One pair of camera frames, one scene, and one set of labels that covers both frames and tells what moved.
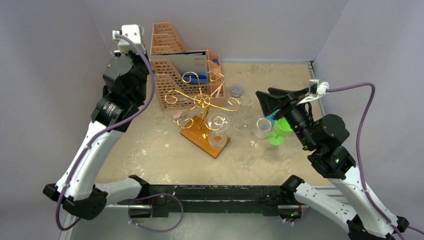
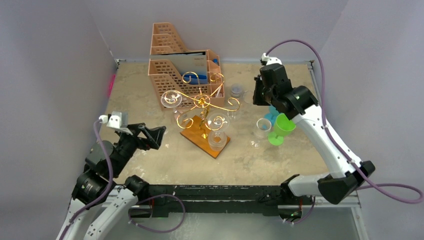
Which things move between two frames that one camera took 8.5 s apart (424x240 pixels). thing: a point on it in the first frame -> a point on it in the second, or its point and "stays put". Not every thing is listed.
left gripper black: x=134 y=55 -> x=153 y=136
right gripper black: x=286 y=106 -> x=261 y=91
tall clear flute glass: x=245 y=103 -> x=246 y=100
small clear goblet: x=261 y=130 stays put
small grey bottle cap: x=236 y=90 stays put
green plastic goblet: x=281 y=128 stays put
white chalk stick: x=217 y=96 stays put
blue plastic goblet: x=270 y=117 stays put
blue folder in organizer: x=195 y=79 stays put
